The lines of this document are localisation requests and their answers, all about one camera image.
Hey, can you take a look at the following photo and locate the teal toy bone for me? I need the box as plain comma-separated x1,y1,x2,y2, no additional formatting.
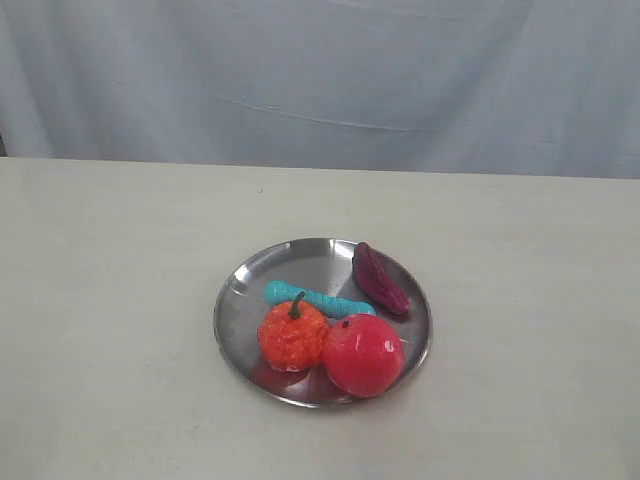
264,281,376,319

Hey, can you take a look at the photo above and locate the round stainless steel plate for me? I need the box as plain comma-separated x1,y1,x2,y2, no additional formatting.
213,238,433,409

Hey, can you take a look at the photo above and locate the purple toy sweet potato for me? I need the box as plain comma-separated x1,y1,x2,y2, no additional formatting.
352,242,410,315

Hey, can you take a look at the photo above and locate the orange toy pumpkin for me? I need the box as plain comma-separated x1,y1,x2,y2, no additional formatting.
257,292,329,372

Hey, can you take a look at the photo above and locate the red toy apple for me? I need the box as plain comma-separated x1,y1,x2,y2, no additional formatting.
322,314,404,398

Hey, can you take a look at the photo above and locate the white backdrop cloth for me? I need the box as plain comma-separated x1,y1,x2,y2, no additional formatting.
1,1,639,178

